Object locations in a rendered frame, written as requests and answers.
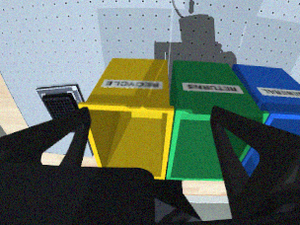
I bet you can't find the yellow bin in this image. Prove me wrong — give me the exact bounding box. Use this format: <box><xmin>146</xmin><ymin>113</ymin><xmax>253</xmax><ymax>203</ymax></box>
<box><xmin>78</xmin><ymin>58</ymin><xmax>174</xmax><ymax>180</ymax></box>

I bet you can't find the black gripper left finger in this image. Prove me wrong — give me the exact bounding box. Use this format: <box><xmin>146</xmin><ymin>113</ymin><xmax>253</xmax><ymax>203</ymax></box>
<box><xmin>0</xmin><ymin>107</ymin><xmax>91</xmax><ymax>167</ymax></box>

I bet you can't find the blue open-top bin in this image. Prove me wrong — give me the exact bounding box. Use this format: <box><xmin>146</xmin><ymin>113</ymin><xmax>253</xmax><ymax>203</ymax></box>
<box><xmin>232</xmin><ymin>64</ymin><xmax>300</xmax><ymax>177</ymax></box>

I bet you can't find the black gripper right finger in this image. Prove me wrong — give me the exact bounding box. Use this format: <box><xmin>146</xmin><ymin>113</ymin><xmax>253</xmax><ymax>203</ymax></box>
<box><xmin>210</xmin><ymin>106</ymin><xmax>300</xmax><ymax>219</ymax></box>

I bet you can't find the green bin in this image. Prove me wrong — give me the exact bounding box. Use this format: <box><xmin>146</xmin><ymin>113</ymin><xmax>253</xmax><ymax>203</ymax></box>
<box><xmin>166</xmin><ymin>60</ymin><xmax>269</xmax><ymax>181</ymax></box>

